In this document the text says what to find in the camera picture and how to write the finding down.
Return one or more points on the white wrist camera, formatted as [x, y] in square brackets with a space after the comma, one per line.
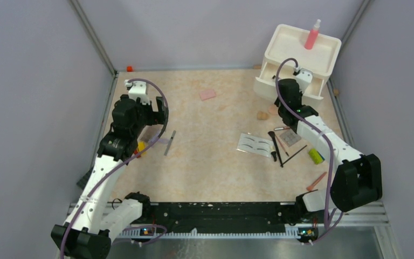
[138, 91]
[303, 77]

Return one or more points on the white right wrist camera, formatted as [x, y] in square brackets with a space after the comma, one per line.
[303, 77]

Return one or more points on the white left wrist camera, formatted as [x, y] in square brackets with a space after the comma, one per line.
[138, 91]

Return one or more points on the pink rectangular sponge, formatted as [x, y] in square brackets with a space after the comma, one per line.
[207, 94]

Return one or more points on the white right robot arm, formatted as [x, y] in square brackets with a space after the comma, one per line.
[355, 179]

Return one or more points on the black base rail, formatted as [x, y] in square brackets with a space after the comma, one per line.
[221, 217]

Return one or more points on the grey eyeshadow palette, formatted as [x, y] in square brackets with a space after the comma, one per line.
[289, 137]

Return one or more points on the pink spray bottle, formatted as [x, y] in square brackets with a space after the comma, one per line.
[313, 35]

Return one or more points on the round peach makeup puff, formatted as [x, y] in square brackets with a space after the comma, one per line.
[273, 109]

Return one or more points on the white drawer organizer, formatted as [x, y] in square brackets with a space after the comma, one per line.
[288, 42]

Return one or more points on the eyebrow stencil sheet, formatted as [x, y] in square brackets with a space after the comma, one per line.
[251, 144]

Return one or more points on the tan makeup sponge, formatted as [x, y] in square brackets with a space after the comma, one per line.
[262, 115]

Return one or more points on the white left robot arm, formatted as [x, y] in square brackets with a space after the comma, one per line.
[86, 232]

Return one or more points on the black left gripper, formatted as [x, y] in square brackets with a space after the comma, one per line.
[160, 114]

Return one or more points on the red yellow toy block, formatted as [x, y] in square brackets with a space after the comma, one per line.
[141, 145]

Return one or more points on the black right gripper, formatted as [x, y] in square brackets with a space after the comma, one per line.
[277, 102]

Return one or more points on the clear purple plastic bag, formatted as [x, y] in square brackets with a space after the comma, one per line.
[151, 133]

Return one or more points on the coral pink pencil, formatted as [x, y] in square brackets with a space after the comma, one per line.
[312, 186]

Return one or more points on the black makeup brush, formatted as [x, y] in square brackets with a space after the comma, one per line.
[273, 137]

